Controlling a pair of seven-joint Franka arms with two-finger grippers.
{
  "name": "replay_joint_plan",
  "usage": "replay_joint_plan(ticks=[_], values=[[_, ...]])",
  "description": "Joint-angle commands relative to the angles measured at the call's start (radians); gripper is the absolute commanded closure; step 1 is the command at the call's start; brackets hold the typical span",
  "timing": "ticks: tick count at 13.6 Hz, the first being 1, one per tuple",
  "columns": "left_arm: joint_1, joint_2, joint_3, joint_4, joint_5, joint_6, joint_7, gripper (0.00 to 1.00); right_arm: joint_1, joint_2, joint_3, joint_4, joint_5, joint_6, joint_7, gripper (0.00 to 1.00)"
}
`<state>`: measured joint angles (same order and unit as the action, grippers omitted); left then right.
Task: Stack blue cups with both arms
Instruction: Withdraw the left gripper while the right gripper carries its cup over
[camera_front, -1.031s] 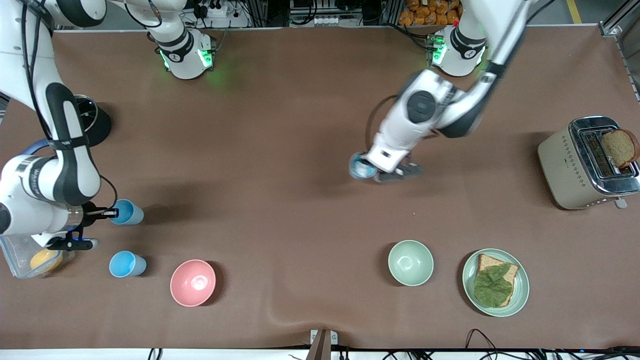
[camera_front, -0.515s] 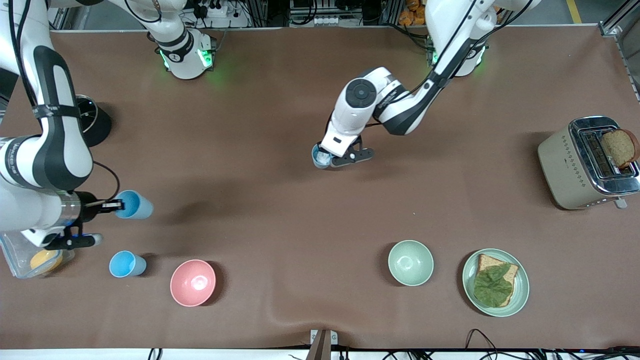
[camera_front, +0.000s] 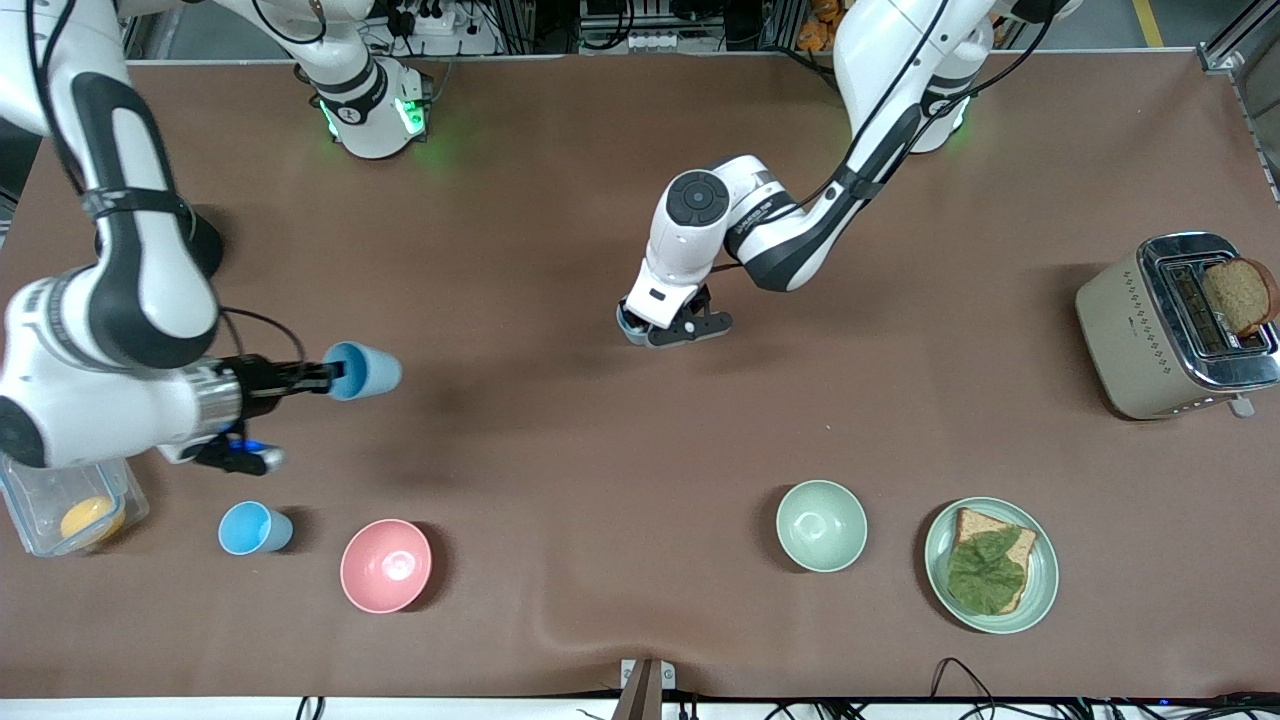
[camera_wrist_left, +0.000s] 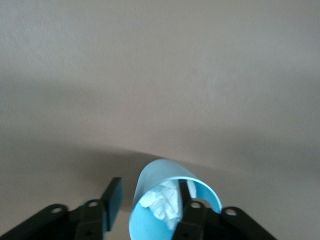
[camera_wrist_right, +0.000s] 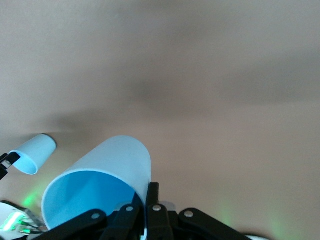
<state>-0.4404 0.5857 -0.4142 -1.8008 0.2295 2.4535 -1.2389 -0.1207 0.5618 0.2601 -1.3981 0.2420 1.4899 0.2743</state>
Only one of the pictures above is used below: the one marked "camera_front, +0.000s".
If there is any pink bowl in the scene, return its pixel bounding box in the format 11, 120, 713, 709
340, 518, 433, 614

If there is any pale green plate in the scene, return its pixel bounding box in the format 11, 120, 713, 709
924, 497, 1060, 635

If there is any green lettuce leaf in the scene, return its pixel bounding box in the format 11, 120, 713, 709
946, 527, 1028, 614

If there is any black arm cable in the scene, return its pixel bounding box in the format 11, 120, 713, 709
28, 0, 307, 367
715, 0, 1061, 273

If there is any brown bread slice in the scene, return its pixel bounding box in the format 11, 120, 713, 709
948, 507, 1039, 614
1203, 258, 1279, 337

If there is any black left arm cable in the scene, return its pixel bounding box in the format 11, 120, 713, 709
715, 0, 1061, 273

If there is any yellow round fruit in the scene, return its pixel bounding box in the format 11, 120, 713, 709
60, 497, 126, 544

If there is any black floor cable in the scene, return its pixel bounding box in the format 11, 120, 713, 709
930, 657, 1006, 706

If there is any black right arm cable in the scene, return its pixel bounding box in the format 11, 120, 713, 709
28, 0, 307, 367

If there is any white power strip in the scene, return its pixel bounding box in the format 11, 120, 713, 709
395, 5, 458, 37

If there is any metal table clamp bracket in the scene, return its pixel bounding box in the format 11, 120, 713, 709
618, 657, 677, 720

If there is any pale green bowl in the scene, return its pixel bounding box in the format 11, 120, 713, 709
776, 480, 869, 574

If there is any brown table mat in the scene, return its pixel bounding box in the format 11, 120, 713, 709
0, 55, 1280, 701

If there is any beige and chrome toaster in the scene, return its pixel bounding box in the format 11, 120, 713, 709
1076, 232, 1280, 421

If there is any clear plastic storage container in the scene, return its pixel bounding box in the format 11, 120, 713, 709
0, 452, 151, 558

